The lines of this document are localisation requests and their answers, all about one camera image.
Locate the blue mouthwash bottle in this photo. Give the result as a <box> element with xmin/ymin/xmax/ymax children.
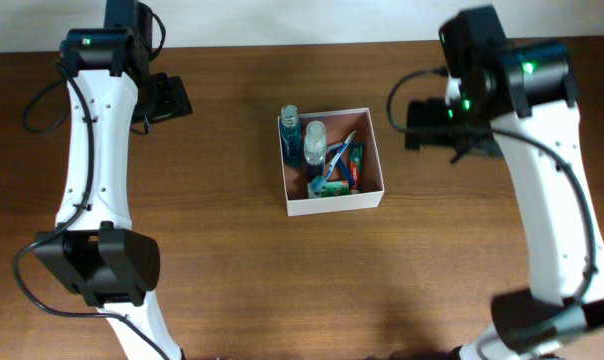
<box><xmin>279</xmin><ymin>105</ymin><xmax>302</xmax><ymax>168</ymax></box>

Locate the green toothpaste tube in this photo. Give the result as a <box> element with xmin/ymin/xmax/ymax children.
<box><xmin>349</xmin><ymin>143</ymin><xmax>366</xmax><ymax>193</ymax></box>

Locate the white cardboard box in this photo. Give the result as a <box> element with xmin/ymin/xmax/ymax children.
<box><xmin>280</xmin><ymin>108</ymin><xmax>385</xmax><ymax>216</ymax></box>

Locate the clear hand sanitizer bottle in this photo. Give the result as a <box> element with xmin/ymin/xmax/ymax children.
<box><xmin>304</xmin><ymin>120</ymin><xmax>327</xmax><ymax>182</ymax></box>

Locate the blue disposable razor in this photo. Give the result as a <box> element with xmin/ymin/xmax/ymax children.
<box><xmin>327</xmin><ymin>142</ymin><xmax>355</xmax><ymax>187</ymax></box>

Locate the blue white toothbrush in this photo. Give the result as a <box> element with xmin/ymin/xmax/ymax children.
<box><xmin>309</xmin><ymin>130</ymin><xmax>357</xmax><ymax>193</ymax></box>

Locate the green white soap box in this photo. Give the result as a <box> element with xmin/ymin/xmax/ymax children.
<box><xmin>307</xmin><ymin>180</ymin><xmax>351</xmax><ymax>199</ymax></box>

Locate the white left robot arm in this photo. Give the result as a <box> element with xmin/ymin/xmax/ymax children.
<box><xmin>28</xmin><ymin>1</ymin><xmax>192</xmax><ymax>359</ymax></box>

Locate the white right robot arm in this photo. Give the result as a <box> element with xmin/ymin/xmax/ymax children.
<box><xmin>402</xmin><ymin>5</ymin><xmax>604</xmax><ymax>359</ymax></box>

